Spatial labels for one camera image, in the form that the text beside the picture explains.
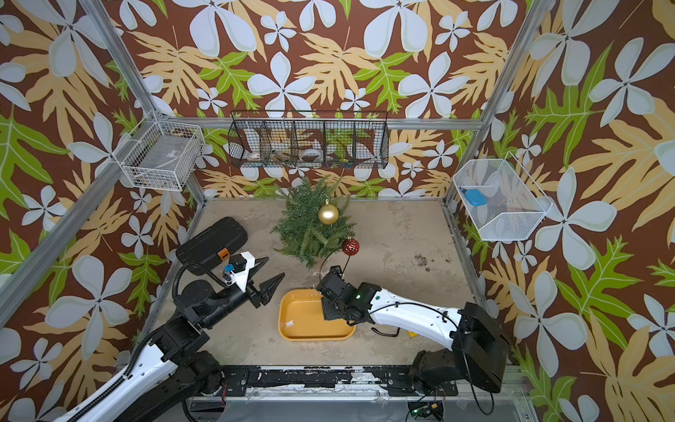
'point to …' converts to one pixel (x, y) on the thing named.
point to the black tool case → (214, 246)
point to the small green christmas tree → (302, 235)
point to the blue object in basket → (475, 197)
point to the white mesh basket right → (499, 200)
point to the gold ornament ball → (328, 214)
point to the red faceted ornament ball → (351, 247)
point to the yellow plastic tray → (301, 317)
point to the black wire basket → (309, 139)
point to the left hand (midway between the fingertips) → (274, 264)
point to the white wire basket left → (160, 155)
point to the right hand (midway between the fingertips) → (328, 305)
